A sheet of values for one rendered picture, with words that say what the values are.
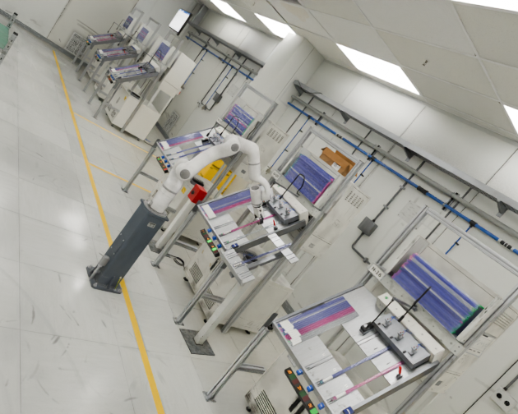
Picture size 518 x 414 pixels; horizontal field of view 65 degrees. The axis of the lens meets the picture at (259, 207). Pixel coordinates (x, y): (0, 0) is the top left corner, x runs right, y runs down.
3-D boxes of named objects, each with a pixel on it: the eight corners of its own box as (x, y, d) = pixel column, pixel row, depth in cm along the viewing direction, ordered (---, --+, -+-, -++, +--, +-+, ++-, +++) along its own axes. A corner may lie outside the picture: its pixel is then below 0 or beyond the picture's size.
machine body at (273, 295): (203, 325, 346) (247, 271, 335) (178, 273, 398) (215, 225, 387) (254, 338, 388) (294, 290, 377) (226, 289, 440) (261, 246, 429)
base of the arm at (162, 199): (148, 212, 281) (163, 190, 278) (141, 197, 294) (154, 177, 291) (169, 220, 294) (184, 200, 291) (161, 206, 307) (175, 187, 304)
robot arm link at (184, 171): (180, 177, 295) (182, 186, 280) (171, 164, 289) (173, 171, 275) (240, 145, 296) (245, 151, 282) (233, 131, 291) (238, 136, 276)
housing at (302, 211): (300, 227, 339) (299, 213, 331) (273, 198, 375) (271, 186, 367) (308, 223, 342) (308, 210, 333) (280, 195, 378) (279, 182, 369)
